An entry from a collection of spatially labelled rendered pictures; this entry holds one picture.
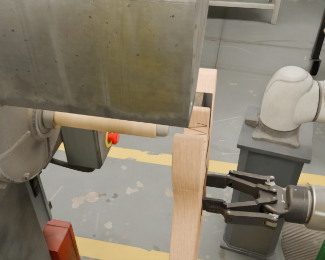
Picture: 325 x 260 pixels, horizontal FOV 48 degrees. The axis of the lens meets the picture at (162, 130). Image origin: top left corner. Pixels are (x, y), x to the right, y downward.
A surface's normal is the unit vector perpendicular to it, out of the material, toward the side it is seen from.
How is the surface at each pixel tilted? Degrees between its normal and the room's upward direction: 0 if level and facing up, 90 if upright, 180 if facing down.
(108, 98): 90
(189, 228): 62
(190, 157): 74
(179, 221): 67
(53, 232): 0
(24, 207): 90
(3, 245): 90
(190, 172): 86
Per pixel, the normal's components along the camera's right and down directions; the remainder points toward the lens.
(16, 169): 0.78, 0.53
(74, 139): -0.20, 0.62
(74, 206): 0.00, -0.77
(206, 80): -0.18, 0.21
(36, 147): 0.95, 0.26
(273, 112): -0.65, 0.49
